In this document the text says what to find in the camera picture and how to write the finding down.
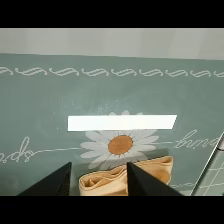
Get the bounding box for beige garment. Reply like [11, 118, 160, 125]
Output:
[78, 155, 175, 197]

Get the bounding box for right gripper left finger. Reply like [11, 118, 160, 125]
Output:
[18, 161, 73, 197]

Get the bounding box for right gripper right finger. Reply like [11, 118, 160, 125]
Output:
[126, 161, 185, 197]

